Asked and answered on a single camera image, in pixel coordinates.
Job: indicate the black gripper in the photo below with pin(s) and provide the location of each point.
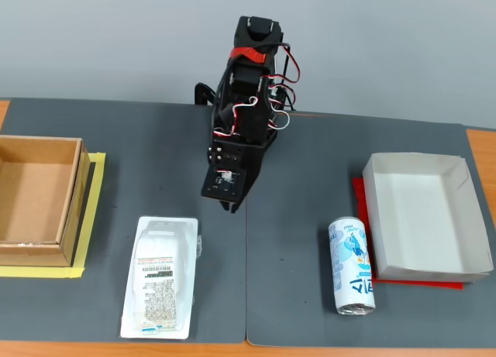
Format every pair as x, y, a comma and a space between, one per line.
253, 167

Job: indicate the packaged sandwich with label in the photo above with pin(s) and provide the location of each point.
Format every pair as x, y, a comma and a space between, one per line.
159, 279

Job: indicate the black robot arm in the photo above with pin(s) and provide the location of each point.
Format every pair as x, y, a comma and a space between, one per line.
252, 62

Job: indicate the gray paper box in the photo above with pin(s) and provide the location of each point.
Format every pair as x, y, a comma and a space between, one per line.
418, 217

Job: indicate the brown cardboard box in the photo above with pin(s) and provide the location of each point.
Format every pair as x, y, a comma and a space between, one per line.
35, 194

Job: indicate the dark gray table mat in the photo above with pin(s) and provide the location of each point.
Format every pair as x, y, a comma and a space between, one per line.
155, 159
310, 179

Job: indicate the black table clamp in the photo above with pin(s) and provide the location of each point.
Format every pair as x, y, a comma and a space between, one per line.
201, 91

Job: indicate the red paper sheet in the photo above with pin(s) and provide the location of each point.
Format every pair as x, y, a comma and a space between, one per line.
358, 194

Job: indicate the white blue drink can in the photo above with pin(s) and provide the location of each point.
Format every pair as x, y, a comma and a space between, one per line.
350, 264

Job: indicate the red tape strip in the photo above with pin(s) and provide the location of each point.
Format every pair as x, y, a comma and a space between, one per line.
250, 54

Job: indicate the black square wrist camera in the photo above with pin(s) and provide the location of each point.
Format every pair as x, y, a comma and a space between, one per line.
224, 183

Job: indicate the yellow tape frame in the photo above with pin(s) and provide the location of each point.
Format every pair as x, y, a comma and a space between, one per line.
38, 272

